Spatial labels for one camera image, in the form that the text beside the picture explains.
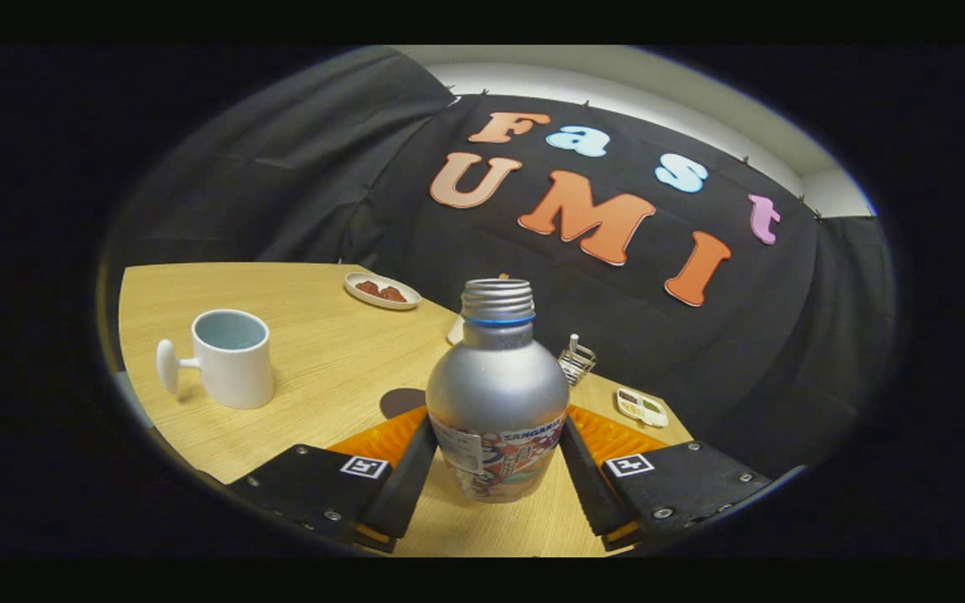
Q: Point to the wooden table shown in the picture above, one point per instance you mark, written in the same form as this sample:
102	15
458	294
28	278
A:
323	352

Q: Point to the white cup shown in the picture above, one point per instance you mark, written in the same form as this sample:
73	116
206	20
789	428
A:
235	373

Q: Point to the white oval plate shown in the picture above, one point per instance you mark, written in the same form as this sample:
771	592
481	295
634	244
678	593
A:
382	291

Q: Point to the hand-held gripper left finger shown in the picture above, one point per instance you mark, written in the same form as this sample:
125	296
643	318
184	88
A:
405	494

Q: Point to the silver juice bottle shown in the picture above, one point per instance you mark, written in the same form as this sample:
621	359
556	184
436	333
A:
495	394

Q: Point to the cream white box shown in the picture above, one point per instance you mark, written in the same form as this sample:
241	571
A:
456	332

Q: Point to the white divided snack tray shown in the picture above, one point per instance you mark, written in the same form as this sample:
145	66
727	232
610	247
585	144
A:
642	408

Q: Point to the black backdrop cloth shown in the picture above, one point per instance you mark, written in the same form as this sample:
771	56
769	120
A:
616	318

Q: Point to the brown round coaster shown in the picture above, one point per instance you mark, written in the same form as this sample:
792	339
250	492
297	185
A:
399	404

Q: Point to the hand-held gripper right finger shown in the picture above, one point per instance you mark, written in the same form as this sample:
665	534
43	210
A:
591	494

